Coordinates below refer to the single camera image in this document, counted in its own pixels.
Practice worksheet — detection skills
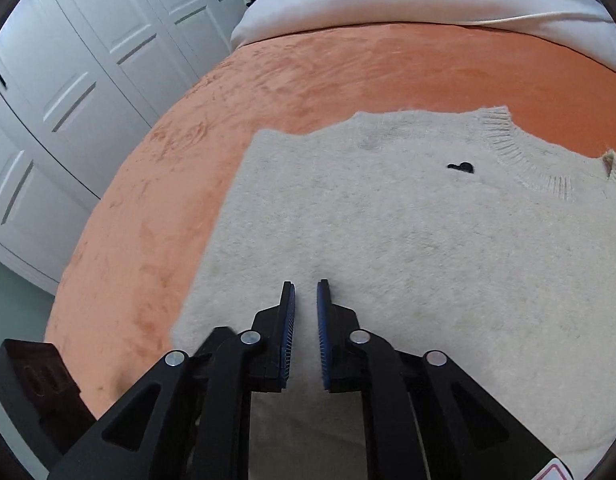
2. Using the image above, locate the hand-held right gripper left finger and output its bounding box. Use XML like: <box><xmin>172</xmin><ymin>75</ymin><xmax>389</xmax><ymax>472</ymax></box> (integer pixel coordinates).
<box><xmin>47</xmin><ymin>281</ymin><xmax>296</xmax><ymax>480</ymax></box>

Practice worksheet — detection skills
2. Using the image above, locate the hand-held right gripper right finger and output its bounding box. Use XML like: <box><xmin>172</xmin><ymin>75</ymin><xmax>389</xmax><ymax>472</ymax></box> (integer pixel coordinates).
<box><xmin>316</xmin><ymin>279</ymin><xmax>574</xmax><ymax>480</ymax></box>

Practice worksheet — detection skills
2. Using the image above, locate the beige knitted sweater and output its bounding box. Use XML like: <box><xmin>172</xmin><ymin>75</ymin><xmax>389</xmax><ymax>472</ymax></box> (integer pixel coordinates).
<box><xmin>170</xmin><ymin>106</ymin><xmax>616</xmax><ymax>480</ymax></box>

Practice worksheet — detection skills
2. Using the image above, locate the orange plush blanket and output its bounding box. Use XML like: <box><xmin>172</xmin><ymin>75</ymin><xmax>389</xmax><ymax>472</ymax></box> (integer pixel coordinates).
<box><xmin>44</xmin><ymin>22</ymin><xmax>616</xmax><ymax>418</ymax></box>

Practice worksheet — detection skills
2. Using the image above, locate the white panelled wardrobe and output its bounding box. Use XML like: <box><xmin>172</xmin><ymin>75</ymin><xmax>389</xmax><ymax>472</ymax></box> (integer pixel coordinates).
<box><xmin>0</xmin><ymin>0</ymin><xmax>254</xmax><ymax>296</ymax></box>

